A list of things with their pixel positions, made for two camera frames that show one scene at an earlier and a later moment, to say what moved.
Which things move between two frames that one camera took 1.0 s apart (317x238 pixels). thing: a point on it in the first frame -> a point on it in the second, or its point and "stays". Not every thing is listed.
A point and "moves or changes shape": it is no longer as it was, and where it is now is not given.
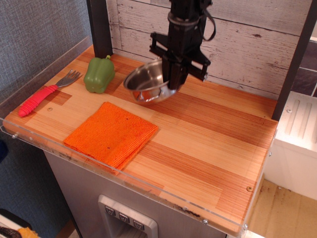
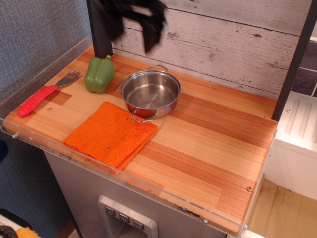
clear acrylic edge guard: x=137 y=185 stays
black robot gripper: x=183 y=42 -> x=109 y=14
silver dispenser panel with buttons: x=121 y=220 stays
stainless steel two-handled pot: x=145 y=83 moves or changes shape
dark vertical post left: x=100 y=29 stays
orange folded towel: x=110 y=136 stays
